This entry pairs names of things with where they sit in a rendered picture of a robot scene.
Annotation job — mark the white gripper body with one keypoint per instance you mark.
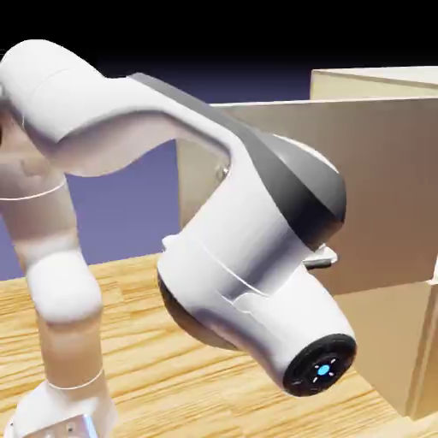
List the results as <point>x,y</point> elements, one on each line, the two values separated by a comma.
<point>321,258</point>

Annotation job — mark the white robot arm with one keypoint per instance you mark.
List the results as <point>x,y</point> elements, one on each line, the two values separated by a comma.
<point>219,246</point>

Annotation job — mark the light wood cabinet door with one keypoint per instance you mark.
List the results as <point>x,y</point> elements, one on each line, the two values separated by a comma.
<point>383,178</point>

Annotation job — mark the light wood cabinet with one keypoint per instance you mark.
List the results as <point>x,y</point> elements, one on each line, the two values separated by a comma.
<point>379,342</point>

